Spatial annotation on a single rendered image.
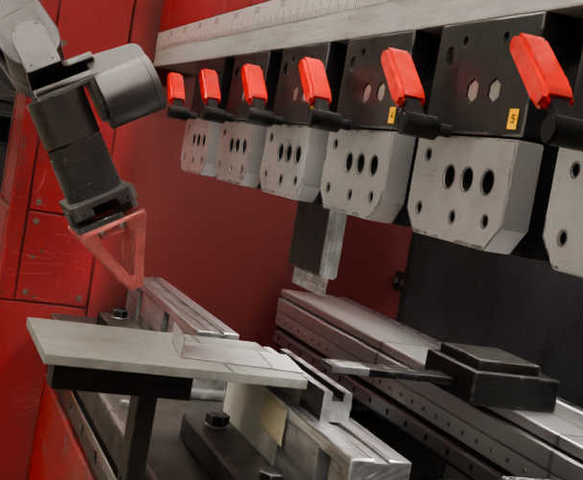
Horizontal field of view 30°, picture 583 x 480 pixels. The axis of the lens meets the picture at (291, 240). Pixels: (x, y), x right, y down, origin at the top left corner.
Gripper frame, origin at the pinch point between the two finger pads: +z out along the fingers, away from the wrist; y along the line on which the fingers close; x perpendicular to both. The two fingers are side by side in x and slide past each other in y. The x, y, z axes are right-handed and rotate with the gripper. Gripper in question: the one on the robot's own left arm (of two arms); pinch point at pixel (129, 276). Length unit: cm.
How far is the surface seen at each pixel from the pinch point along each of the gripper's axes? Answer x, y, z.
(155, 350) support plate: 0.4, -0.5, 8.1
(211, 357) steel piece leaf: -4.3, -2.4, 10.7
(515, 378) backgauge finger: -34.5, -5.1, 26.9
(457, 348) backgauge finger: -32.0, 2.0, 23.6
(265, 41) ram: -28.1, 19.3, -16.0
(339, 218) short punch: -22.0, -3.7, 2.5
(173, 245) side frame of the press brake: -19, 86, 16
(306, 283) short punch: -17.7, 1.9, 8.9
